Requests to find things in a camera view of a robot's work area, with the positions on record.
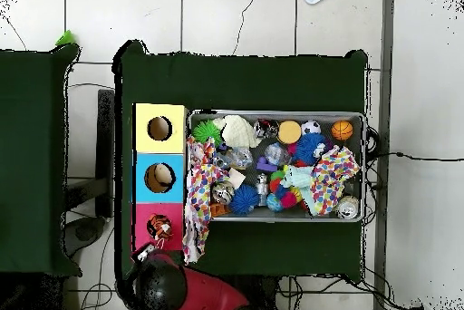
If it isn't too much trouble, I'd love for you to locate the orange plush toy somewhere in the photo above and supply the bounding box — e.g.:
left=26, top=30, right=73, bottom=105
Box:
left=146, top=213, right=174, bottom=251

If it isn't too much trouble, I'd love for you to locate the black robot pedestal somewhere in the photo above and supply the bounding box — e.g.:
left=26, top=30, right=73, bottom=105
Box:
left=231, top=274, right=280, bottom=310

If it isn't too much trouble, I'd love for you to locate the black cable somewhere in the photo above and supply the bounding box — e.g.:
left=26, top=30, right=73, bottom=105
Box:
left=363, top=150, right=464, bottom=163

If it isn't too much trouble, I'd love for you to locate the orange foam cylinder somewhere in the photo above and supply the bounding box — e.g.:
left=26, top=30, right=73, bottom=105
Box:
left=276, top=120, right=303, bottom=145

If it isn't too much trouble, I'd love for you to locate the blue spiky ball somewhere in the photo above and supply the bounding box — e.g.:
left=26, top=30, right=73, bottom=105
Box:
left=292, top=132, right=327, bottom=166
left=228, top=183, right=260, bottom=216

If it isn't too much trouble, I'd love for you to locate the mint green knitted cloth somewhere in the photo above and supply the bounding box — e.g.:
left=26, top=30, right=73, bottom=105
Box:
left=280, top=164, right=314, bottom=213

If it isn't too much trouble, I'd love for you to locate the multicoloured spiky caterpillar toy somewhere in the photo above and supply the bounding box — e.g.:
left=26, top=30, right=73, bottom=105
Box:
left=266, top=170, right=304, bottom=213

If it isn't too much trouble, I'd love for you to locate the wooden box with three holes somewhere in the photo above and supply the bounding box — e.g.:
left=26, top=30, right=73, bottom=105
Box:
left=130, top=102, right=189, bottom=253

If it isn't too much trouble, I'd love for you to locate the shallow metal mesh bin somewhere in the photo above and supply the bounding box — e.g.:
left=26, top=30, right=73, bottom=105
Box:
left=185, top=108, right=365, bottom=223

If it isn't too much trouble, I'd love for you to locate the cream knitted cloth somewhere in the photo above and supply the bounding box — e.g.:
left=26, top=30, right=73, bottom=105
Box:
left=211, top=114, right=261, bottom=150

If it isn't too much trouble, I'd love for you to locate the dark green tablecloth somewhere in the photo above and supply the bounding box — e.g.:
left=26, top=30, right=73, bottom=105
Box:
left=113, top=39, right=369, bottom=282
left=0, top=44, right=82, bottom=276

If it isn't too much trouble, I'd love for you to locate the colourful dotted cloth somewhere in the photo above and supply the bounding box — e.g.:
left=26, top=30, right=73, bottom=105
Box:
left=185, top=135, right=218, bottom=166
left=181, top=162, right=231, bottom=265
left=309, top=144, right=361, bottom=217

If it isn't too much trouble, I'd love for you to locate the green spiky ball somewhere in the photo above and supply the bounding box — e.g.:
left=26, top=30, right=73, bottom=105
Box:
left=190, top=120, right=224, bottom=146

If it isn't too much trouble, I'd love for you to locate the bright green object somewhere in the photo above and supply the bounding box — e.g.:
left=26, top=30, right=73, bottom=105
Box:
left=54, top=29, right=78, bottom=47

